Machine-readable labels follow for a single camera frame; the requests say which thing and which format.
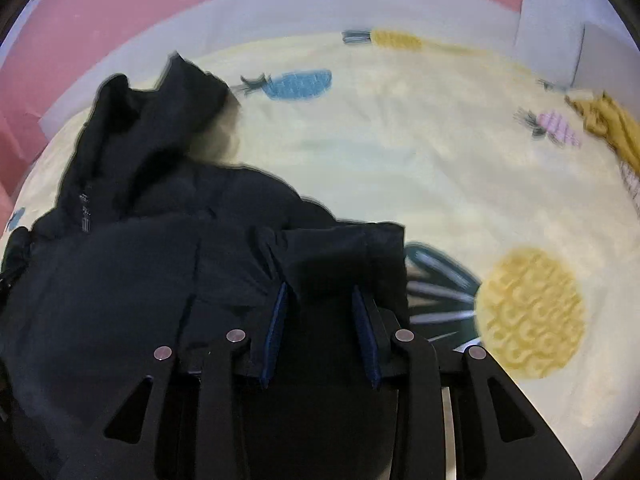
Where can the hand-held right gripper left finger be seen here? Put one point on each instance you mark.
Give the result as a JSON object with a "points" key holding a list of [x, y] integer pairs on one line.
{"points": [[274, 336]]}

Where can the black jacket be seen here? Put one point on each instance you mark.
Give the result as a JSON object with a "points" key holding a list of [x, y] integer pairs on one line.
{"points": [[150, 270]]}

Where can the white cabinet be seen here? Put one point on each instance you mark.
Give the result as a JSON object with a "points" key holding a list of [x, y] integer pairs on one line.
{"points": [[597, 55]]}

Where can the yellow knit cloth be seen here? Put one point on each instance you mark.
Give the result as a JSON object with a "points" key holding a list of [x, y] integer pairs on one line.
{"points": [[607, 120]]}

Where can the white bed frame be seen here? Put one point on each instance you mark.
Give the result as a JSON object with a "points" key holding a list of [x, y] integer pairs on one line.
{"points": [[300, 5]]}

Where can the pineapple print bedsheet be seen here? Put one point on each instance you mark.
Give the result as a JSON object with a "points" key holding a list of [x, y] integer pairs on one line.
{"points": [[400, 170]]}

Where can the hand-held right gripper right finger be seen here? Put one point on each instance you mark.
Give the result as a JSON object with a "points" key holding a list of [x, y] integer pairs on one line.
{"points": [[364, 336]]}

